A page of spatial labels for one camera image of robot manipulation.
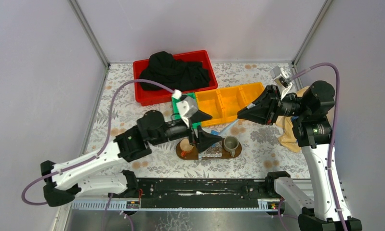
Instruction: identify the purple cable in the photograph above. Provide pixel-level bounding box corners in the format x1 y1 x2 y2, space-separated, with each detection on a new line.
21 79 177 231
277 62 349 231

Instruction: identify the yellow cloth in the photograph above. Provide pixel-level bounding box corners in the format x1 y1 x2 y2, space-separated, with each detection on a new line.
275 85 311 154

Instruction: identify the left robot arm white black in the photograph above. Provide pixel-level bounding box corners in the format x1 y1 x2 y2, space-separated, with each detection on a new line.
40 110 222 207

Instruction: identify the brown wooden oval tray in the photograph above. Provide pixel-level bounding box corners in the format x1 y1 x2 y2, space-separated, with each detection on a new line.
175 138 243 160

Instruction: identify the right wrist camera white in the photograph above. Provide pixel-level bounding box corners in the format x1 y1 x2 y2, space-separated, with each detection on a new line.
270 66 293 99

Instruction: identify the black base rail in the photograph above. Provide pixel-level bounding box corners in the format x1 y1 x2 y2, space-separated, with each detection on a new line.
113 178 281 210

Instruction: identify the clear textured glass holder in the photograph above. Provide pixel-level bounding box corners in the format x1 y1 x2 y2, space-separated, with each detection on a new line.
198 142 222 159

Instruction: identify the red plastic bin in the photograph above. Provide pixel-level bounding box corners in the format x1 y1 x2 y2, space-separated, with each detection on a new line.
133 50 219 107

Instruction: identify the yellow bin with toothpaste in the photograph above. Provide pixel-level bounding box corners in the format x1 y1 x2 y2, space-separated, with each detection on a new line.
218 86 248 124

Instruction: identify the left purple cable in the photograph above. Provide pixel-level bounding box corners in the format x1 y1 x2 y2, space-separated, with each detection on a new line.
21 79 177 231

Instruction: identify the green plastic bin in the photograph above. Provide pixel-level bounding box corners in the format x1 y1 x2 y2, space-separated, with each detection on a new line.
172 90 200 128

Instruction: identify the orange cup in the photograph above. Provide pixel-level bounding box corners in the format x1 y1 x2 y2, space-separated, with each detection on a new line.
179 139 194 157

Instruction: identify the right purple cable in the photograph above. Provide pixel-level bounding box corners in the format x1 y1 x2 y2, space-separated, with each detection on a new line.
277 62 349 231

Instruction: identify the grey cup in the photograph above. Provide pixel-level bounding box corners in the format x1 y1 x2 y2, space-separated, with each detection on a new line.
223 136 239 157

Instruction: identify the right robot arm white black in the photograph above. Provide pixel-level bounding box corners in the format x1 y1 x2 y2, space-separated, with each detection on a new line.
237 80 362 231

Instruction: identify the black cloth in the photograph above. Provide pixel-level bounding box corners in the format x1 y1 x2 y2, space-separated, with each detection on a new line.
140 51 210 91

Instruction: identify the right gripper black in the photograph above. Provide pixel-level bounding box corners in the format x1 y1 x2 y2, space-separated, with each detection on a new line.
237 85 309 126

